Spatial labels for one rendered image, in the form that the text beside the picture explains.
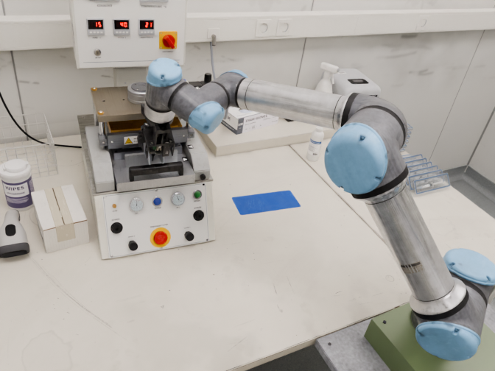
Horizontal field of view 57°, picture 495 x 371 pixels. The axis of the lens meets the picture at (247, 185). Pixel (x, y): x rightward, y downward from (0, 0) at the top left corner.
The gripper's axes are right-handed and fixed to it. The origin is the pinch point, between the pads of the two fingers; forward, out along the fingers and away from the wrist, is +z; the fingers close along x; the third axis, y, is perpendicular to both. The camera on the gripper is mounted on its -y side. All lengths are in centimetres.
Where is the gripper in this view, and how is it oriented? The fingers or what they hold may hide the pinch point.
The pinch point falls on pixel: (152, 155)
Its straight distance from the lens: 133.7
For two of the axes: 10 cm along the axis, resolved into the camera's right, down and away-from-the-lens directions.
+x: 9.2, -1.2, 3.6
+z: -2.4, 5.5, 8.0
